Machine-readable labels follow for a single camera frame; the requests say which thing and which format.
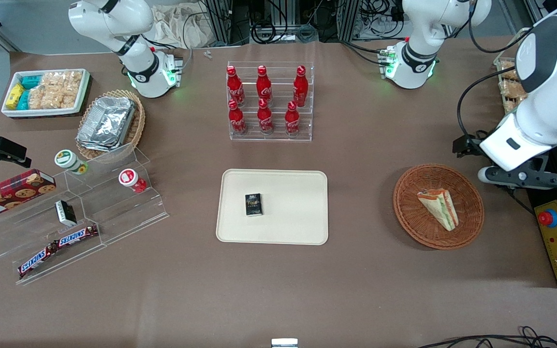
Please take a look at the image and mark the stacked aluminium foil trays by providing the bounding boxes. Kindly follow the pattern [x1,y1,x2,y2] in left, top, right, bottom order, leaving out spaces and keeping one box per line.
[76,96,137,152]

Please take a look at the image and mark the red cola bottle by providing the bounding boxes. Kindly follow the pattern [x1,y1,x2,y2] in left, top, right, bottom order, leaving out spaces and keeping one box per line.
[228,100,248,136]
[256,65,273,103]
[293,65,309,108]
[257,99,274,134]
[285,101,301,136]
[227,66,245,107]

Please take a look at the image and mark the green lid cup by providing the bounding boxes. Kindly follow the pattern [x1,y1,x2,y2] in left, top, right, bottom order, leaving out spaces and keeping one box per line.
[55,149,89,175]

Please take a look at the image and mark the white wire rack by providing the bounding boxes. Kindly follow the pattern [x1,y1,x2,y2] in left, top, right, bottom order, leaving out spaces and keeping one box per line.
[494,28,534,116]

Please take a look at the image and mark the clear rice cracker bag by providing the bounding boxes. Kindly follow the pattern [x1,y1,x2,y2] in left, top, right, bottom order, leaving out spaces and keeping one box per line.
[29,72,64,110]
[59,71,84,109]

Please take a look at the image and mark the small black carton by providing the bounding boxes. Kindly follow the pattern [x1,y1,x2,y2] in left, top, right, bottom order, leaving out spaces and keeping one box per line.
[245,193,264,217]

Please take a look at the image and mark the black background cable bundle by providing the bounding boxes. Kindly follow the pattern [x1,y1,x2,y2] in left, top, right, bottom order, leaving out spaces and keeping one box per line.
[249,0,342,45]

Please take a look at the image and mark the clear acrylic bottle rack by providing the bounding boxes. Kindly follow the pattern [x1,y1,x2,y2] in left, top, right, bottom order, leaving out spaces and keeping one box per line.
[227,61,315,142]

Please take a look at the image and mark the black floor cables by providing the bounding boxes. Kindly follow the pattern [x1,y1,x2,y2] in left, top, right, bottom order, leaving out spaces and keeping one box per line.
[416,326,557,348]

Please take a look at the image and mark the clear fried snack bag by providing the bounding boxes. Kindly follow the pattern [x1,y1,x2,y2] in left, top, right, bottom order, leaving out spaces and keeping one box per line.
[499,80,527,99]
[504,97,528,116]
[498,61,522,81]

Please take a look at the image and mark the brown wicker basket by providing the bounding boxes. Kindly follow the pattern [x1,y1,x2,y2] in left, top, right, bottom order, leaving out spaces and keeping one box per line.
[393,164,485,250]

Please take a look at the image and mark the red tartan cookie box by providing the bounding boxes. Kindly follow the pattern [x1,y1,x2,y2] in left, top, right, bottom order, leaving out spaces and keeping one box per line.
[0,169,57,222]

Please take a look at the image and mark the red lid cup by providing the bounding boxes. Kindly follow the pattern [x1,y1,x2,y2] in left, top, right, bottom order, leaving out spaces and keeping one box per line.
[118,169,147,194]

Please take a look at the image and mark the triangle sandwich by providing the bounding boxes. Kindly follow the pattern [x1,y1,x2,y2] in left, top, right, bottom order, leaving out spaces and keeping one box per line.
[416,189,459,232]

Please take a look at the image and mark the black clamp device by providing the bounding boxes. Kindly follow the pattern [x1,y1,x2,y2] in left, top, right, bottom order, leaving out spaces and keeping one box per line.
[0,121,32,172]

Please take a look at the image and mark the beige cloth bag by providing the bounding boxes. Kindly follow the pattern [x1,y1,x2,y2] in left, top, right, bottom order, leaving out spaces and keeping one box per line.
[149,4,211,50]

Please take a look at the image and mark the Snickers chocolate bar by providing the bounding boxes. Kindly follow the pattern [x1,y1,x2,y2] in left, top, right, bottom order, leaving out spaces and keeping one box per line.
[56,224,99,248]
[17,243,59,279]

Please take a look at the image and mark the yellow snack packet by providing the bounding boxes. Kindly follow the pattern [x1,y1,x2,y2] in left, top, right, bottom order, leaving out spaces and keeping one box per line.
[6,84,25,110]

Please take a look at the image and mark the clear acrylic stepped shelf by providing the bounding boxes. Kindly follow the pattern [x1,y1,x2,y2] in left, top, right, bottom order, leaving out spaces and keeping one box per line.
[0,143,170,286]

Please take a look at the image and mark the black equipment base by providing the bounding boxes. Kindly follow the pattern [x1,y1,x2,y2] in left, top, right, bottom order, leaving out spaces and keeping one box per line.
[525,140,557,289]

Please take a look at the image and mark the beige plastic tray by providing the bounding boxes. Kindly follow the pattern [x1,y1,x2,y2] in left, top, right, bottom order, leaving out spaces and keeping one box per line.
[216,169,329,246]

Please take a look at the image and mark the small black white box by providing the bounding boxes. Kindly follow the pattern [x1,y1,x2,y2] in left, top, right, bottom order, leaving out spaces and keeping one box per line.
[55,200,78,227]

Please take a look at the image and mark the white plastic bin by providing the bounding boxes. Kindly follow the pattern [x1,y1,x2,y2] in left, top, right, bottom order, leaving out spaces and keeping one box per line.
[1,69,90,118]

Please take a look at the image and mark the light wicker basket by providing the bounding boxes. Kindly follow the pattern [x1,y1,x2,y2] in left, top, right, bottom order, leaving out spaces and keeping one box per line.
[76,89,146,160]

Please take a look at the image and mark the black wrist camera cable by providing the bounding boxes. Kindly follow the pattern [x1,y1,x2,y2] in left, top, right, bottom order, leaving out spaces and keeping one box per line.
[456,65,518,142]

